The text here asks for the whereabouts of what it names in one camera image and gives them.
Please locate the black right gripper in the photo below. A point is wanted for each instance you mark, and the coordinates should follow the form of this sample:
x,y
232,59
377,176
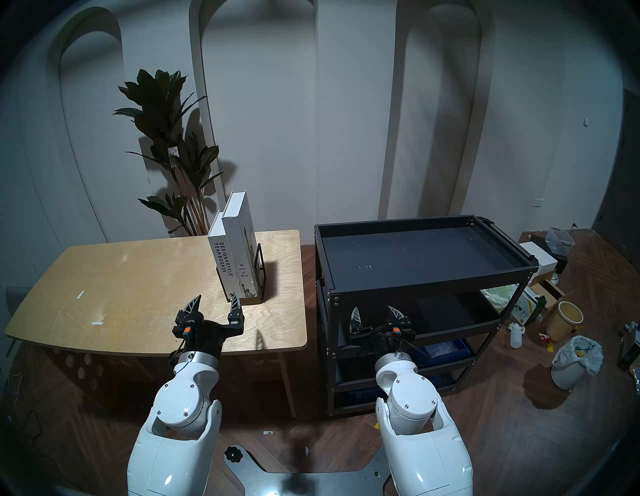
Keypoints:
x,y
382,342

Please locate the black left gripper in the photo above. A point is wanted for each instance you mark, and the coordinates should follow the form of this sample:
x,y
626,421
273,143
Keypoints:
x,y
205,335

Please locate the white Design Hotels yearbook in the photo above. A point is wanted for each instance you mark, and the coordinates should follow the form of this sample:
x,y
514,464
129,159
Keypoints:
x,y
222,260

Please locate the white Statue of Liberty book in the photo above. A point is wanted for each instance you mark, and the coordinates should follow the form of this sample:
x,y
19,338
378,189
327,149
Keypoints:
x,y
244,235

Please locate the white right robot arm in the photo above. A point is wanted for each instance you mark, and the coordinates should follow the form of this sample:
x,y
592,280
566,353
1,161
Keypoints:
x,y
415,400

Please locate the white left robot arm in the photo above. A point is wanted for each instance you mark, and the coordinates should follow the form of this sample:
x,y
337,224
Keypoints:
x,y
185,400

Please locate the light wooden table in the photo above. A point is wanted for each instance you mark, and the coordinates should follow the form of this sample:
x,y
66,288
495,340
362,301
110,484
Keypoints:
x,y
150,280

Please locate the blue plastic bin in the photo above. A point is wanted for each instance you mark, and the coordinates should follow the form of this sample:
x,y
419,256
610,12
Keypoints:
x,y
445,352

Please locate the black metal utility cart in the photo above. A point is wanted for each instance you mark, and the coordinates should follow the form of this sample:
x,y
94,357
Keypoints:
x,y
410,255

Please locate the pale green plastic bag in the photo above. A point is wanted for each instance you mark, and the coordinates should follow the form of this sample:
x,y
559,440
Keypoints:
x,y
500,299

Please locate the small white plastic bottle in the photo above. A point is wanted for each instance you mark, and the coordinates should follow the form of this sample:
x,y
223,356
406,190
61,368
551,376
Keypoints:
x,y
515,337

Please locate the black star knob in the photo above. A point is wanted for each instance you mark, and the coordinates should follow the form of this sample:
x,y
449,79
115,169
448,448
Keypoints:
x,y
233,454

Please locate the green and white carton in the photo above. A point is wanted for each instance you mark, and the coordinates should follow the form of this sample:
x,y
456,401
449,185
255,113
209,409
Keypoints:
x,y
527,307

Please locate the white plant label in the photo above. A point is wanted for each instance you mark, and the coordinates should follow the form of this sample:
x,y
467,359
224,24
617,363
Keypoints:
x,y
173,156

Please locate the small red white item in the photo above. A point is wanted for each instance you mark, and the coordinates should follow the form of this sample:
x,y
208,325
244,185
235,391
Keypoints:
x,y
545,339

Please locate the brown cardboard box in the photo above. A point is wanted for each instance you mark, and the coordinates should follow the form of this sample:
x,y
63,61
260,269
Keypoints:
x,y
547,292

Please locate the white cardboard box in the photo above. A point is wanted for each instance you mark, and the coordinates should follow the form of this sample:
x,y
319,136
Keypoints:
x,y
539,255

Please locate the beige plastic bucket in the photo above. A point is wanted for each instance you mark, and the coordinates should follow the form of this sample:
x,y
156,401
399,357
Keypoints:
x,y
562,322

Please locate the clear plastic storage box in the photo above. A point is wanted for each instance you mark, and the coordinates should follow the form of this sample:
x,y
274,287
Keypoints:
x,y
560,242

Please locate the white bagged trash bin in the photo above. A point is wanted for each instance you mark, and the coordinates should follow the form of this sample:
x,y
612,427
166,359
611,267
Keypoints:
x,y
575,360

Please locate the tall green potted plant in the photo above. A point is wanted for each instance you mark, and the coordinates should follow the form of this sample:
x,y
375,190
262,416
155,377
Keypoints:
x,y
160,100

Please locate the dark carton with plastic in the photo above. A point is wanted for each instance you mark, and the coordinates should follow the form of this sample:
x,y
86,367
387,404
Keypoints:
x,y
631,347

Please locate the dark door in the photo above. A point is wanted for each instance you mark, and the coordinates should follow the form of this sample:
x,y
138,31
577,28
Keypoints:
x,y
625,200

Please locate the grey metal robot base plate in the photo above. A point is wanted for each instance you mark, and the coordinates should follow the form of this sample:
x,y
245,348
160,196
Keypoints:
x,y
265,480

